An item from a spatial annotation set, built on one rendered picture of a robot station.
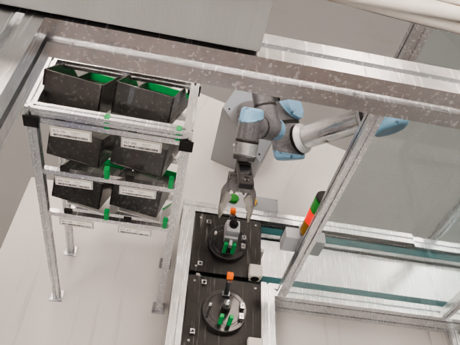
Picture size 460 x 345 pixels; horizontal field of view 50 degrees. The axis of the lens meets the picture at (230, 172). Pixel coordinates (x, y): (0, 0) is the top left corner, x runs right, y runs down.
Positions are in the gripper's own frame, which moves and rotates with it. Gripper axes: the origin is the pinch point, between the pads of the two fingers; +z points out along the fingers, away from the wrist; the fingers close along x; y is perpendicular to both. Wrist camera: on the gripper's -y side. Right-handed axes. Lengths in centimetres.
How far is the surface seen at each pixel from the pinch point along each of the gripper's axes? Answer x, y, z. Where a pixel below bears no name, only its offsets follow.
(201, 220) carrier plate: 8.6, 17.9, 6.4
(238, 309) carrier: -5.0, -9.2, 26.3
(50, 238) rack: 51, -19, 9
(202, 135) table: 10, 68, -21
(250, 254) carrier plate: -9.0, 9.0, 13.5
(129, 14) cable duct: 29, -105, -39
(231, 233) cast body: -0.3, 2.7, 5.8
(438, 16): 2, -110, -44
